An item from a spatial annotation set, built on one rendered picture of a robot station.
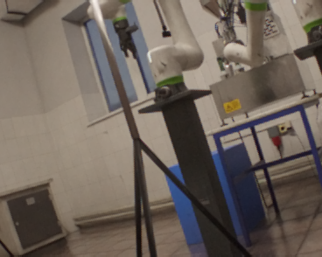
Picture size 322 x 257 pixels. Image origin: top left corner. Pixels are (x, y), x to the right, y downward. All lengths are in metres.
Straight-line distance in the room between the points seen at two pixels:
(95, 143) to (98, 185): 0.58
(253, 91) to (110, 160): 3.08
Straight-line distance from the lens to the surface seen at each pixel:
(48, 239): 4.50
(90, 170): 5.30
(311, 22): 1.51
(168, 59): 1.66
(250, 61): 2.06
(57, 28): 5.66
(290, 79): 2.23
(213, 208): 1.64
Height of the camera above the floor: 0.71
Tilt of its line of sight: 4 degrees up
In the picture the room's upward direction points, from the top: 18 degrees counter-clockwise
